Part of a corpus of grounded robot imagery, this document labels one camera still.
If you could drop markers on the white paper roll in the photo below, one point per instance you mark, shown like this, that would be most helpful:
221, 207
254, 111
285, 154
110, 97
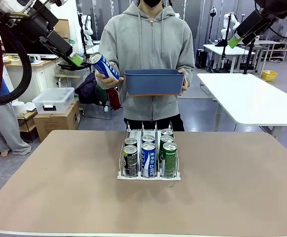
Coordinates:
19, 107

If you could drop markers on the red bag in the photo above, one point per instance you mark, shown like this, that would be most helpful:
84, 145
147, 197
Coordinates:
114, 98

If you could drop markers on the person's left hand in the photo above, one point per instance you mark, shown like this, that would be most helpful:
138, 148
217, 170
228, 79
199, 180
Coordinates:
185, 82

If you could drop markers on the wooden shelf unit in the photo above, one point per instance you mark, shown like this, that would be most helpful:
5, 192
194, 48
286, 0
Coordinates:
276, 49

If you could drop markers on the black beverage can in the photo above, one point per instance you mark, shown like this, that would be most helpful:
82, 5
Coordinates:
131, 142
130, 160

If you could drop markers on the brown cardboard box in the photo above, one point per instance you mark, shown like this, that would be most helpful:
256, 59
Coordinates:
63, 27

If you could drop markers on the person's right hand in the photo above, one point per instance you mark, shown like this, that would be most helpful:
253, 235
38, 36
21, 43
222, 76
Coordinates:
106, 82

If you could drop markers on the blue Pocari Sweat can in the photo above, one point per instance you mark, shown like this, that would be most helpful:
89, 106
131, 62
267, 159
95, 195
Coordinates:
148, 160
148, 138
107, 67

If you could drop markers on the blue plastic tub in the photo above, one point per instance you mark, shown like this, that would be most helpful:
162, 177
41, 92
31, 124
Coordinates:
153, 82

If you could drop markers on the black stand pole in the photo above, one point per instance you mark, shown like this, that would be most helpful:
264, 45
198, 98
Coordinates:
224, 49

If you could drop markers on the white background table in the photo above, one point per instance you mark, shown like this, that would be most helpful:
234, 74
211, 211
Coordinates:
92, 49
212, 48

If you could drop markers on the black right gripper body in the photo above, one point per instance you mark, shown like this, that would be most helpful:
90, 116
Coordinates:
253, 27

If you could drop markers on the black face mask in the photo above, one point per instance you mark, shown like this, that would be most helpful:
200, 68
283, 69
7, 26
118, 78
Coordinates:
152, 2

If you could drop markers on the yellow plastic basket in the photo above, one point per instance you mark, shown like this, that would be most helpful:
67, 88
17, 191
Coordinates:
269, 76

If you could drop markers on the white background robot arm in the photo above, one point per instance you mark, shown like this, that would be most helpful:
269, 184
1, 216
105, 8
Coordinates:
228, 23
88, 24

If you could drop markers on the dark green garment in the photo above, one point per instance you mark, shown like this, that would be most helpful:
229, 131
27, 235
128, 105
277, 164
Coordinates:
101, 95

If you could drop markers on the large white table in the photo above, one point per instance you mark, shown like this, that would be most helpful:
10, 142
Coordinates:
252, 98

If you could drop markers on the black tripod pole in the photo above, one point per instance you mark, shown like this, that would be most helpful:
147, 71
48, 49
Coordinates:
250, 56

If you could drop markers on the person in grey hoodie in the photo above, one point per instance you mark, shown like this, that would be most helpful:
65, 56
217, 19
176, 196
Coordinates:
155, 44

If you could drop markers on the clear plastic storage box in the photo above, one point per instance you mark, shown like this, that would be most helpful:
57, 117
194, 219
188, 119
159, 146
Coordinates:
56, 97

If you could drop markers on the small wooden side table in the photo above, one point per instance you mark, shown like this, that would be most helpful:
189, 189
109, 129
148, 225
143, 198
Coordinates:
68, 75

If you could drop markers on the green beverage can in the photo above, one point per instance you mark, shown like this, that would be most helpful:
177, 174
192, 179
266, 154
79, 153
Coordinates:
170, 160
166, 139
167, 132

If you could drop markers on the large cardboard box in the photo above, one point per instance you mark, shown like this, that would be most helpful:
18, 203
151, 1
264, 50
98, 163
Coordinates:
56, 123

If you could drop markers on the small wooden shelf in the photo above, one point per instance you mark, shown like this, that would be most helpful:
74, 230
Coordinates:
27, 114

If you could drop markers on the black light stand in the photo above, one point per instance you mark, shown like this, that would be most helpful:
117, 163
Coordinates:
213, 11

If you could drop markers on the black computer tower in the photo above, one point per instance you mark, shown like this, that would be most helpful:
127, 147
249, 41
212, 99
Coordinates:
202, 59

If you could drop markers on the person's left forearm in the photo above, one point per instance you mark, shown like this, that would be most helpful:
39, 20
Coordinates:
189, 61

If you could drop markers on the white cabinet desk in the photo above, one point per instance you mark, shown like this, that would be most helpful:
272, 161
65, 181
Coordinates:
34, 79

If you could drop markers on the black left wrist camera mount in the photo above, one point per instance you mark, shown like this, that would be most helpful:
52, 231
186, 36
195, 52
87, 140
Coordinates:
34, 22

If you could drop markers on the purple jacket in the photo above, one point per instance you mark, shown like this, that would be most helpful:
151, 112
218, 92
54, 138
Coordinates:
87, 89

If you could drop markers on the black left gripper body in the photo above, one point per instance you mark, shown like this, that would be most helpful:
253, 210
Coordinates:
58, 44

